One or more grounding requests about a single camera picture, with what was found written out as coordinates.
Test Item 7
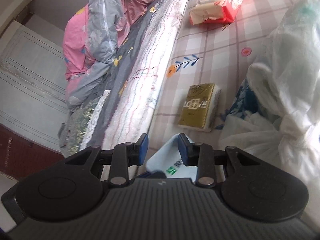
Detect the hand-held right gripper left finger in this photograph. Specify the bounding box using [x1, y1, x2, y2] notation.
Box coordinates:
[64, 134, 149, 186]

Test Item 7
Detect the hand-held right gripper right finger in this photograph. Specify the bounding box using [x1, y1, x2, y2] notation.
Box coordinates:
[177, 133, 260, 187]

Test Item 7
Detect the gold tissue pack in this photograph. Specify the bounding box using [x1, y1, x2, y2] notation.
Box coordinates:
[177, 82, 222, 133]

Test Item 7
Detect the green floral pillow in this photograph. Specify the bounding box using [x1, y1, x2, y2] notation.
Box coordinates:
[58, 89, 112, 158]

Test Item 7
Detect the white quilted mattress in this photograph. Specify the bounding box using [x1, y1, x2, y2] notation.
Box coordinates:
[100, 0, 218, 154]

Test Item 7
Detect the plaid floral mat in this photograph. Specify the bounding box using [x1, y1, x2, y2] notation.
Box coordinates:
[147, 0, 320, 145]

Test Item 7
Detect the dark grey floral bedsheet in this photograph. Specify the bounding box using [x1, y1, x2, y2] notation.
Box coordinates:
[82, 0, 195, 140]

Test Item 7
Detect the dark red cabinet base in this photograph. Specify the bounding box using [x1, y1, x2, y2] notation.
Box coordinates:
[0, 124, 65, 173]

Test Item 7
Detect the white plastic bag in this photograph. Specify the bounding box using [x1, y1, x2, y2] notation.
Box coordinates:
[220, 0, 320, 180]

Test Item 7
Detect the pink grey floral quilt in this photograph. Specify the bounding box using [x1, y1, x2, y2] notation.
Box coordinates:
[62, 0, 171, 105]

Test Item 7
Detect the white panelled wardrobe door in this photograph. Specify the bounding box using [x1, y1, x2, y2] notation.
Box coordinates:
[0, 21, 71, 155]

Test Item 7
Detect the red pink wipes pack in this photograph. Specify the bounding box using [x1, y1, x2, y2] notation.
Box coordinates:
[189, 0, 248, 25]

